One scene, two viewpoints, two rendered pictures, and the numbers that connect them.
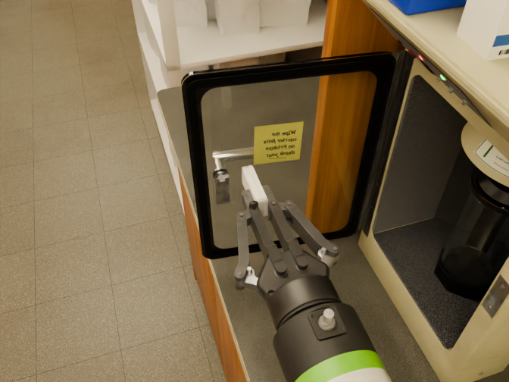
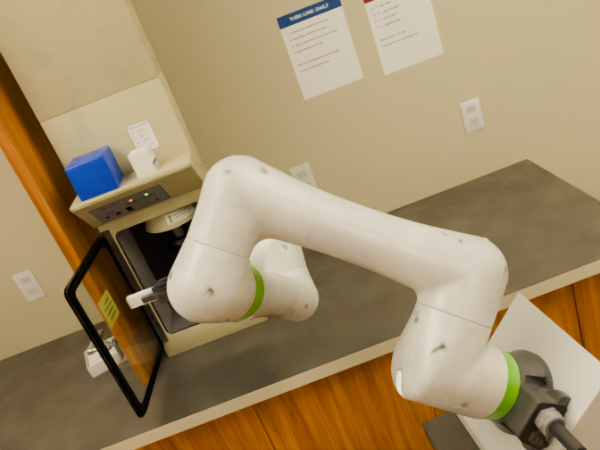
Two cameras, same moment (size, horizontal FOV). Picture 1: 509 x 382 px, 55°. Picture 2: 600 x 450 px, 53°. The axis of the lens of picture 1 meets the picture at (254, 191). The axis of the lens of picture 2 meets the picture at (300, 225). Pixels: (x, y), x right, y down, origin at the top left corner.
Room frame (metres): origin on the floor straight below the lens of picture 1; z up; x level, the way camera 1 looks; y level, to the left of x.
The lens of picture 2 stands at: (-0.36, 1.09, 1.89)
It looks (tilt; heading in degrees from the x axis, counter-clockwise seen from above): 24 degrees down; 289
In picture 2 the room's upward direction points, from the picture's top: 21 degrees counter-clockwise
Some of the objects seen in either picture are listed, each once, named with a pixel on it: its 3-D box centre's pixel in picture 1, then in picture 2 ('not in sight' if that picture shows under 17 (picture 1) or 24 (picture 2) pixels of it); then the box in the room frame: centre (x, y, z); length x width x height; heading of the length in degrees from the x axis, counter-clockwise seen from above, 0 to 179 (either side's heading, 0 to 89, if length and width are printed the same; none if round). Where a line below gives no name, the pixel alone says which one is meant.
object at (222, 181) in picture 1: (222, 188); (116, 349); (0.55, 0.05, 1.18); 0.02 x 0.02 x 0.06; 11
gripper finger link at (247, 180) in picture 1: (251, 191); (142, 298); (0.45, 0.00, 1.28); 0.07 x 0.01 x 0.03; 17
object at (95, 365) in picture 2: not in sight; (112, 352); (0.85, -0.27, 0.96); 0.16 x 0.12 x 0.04; 35
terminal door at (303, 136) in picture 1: (285, 170); (120, 323); (0.59, -0.05, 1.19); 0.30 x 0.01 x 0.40; 101
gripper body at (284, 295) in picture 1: (296, 287); not in sight; (0.30, -0.05, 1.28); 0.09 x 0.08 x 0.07; 17
